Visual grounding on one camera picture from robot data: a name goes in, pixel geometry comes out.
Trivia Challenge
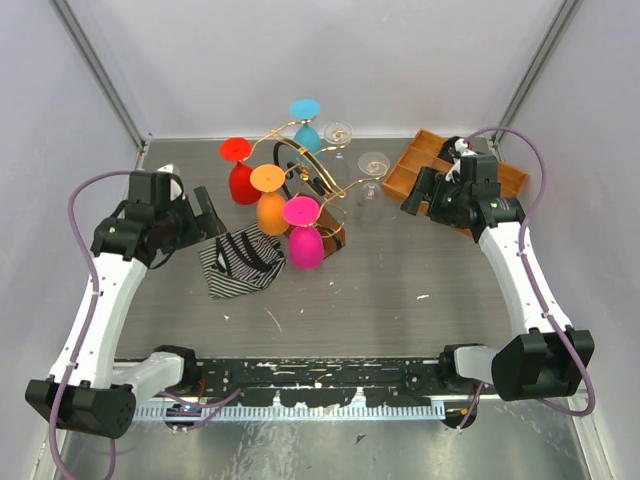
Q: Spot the gold wire wine glass rack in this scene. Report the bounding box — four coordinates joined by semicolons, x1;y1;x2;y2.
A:
246;121;363;262

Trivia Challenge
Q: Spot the red wine glass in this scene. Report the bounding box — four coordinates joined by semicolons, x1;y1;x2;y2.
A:
219;137;261;205

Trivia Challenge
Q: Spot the blue wine glass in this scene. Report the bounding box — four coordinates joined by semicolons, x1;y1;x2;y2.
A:
289;98;322;153

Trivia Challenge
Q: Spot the orange wine glass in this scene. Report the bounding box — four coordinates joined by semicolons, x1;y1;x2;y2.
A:
250;164;289;236

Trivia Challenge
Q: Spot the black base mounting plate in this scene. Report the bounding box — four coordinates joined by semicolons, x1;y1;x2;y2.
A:
164;357;501;409

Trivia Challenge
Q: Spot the striped black white cloth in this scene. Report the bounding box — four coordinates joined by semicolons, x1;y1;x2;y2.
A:
198;221;286;300

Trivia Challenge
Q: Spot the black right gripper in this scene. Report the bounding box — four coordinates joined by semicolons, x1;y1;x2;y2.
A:
401;166;471;231

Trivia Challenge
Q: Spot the wooden compartment tray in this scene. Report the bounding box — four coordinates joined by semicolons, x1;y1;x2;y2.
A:
381;128;530;239

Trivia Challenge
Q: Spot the clear wine glass front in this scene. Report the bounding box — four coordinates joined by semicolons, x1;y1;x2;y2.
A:
356;151;391;223

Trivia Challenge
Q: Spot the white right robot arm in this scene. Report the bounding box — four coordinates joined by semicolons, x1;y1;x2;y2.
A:
401;137;595;405

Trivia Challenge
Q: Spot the clear wine glass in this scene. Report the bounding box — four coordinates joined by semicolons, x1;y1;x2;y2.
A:
324;122;353;181
356;151;391;223

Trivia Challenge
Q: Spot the pink wine glass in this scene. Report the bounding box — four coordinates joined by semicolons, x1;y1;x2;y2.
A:
282;196;324;269

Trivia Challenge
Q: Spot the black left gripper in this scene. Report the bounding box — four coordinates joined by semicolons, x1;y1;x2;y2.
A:
158;185;226;253

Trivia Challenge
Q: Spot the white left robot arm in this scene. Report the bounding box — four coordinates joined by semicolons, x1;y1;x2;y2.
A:
25;164;226;439

